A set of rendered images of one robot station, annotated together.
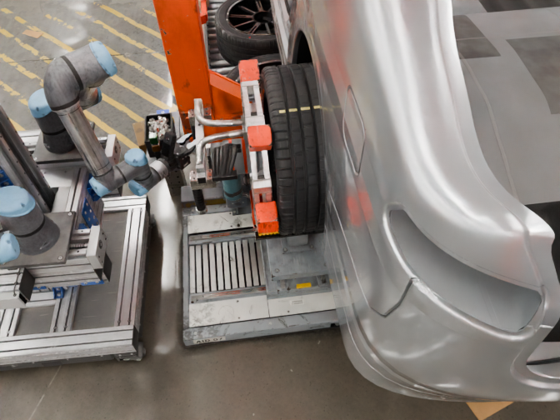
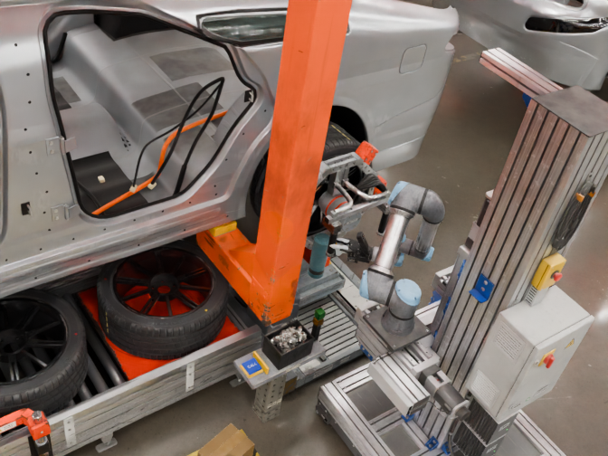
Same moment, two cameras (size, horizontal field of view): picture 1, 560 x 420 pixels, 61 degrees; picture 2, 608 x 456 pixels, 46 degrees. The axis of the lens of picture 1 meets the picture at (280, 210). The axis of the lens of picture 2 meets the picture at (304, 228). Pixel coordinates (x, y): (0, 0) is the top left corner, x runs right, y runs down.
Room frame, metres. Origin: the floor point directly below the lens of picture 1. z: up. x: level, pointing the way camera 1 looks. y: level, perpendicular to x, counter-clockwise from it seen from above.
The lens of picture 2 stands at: (3.16, 2.38, 3.14)
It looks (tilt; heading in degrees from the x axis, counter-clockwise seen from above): 40 degrees down; 234
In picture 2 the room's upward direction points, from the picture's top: 11 degrees clockwise
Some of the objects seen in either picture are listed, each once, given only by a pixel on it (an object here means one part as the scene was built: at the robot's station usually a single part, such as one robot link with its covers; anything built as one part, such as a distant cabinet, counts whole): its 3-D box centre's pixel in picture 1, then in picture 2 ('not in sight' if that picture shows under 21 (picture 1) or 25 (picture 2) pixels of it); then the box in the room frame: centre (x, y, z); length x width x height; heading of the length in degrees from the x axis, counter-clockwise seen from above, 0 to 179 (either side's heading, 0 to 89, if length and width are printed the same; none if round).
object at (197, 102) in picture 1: (218, 105); (337, 193); (1.41, 0.22, 1.03); 0.19 x 0.18 x 0.11; 96
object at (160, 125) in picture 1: (160, 133); (288, 344); (1.82, 0.61, 0.51); 0.20 x 0.14 x 0.13; 8
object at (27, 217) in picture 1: (14, 209); not in sight; (0.97, 0.87, 0.98); 0.13 x 0.12 x 0.14; 109
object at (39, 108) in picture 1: (49, 108); (404, 297); (1.47, 0.90, 0.98); 0.13 x 0.12 x 0.14; 131
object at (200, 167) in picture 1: (222, 142); (366, 183); (1.21, 0.20, 1.03); 0.19 x 0.18 x 0.11; 96
